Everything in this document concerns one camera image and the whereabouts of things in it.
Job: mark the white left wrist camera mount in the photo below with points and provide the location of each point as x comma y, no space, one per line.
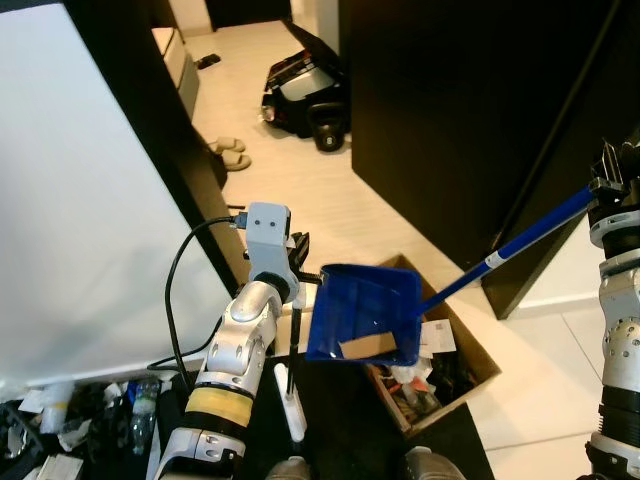
268,235

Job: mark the beige slipper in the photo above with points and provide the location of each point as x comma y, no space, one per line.
226,145
236,160

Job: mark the black floor mat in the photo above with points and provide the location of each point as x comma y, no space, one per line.
350,430

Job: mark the brown cardboard box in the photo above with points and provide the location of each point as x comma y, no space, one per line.
470,345

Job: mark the black rubbish bag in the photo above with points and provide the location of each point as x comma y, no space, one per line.
105,440

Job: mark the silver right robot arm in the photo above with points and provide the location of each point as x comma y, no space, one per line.
620,330

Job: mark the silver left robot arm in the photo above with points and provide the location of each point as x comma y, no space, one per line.
235,340

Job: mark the small black phone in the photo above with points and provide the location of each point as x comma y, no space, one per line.
208,61

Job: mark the white printed paper sheet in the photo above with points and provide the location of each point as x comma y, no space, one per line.
438,337

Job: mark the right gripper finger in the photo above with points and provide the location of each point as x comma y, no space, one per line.
600,189
607,162

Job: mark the dark brown door frame panel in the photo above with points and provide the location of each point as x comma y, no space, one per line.
140,120

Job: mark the black plastic junk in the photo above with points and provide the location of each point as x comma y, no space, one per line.
460,375

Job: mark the grey robot right foot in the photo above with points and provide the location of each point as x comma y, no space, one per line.
435,465

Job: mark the white plastic wrap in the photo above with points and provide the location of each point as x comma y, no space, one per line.
412,377

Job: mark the brown cardboard scrap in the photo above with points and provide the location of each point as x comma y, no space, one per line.
370,346

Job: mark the low white cabinet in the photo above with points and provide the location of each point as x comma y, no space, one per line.
178,70

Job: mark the clear plastic bottle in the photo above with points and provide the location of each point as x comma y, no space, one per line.
144,415

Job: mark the dark brown wardrobe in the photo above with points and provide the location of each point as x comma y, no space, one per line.
470,120

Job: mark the crumpled white paper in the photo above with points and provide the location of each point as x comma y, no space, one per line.
74,435

